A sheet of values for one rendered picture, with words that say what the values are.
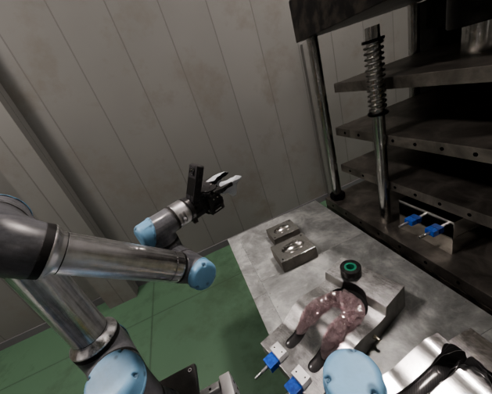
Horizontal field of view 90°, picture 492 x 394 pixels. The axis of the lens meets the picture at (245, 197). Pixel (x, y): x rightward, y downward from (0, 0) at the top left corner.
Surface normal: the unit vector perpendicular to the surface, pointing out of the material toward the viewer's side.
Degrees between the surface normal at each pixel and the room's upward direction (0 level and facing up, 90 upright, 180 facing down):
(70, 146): 90
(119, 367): 8
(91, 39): 90
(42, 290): 90
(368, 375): 1
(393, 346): 0
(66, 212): 90
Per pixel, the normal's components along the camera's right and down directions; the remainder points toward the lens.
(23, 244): 0.63, -0.32
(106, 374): -0.21, -0.83
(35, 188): 0.30, 0.33
